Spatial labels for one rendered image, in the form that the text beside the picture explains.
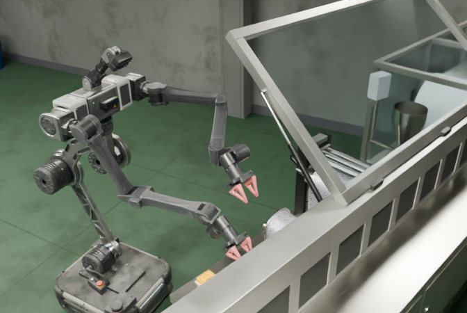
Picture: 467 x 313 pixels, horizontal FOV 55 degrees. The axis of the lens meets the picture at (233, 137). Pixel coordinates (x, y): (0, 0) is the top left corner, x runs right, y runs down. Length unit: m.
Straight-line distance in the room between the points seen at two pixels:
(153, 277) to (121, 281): 0.19
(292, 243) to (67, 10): 6.19
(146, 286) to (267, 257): 1.99
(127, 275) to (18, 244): 1.19
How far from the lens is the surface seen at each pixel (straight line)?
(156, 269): 3.03
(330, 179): 1.15
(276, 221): 1.65
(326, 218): 1.11
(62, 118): 2.09
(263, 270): 0.97
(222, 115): 2.02
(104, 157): 2.03
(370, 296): 1.25
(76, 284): 3.07
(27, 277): 3.60
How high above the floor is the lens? 2.34
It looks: 28 degrees down
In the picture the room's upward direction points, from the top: 1 degrees counter-clockwise
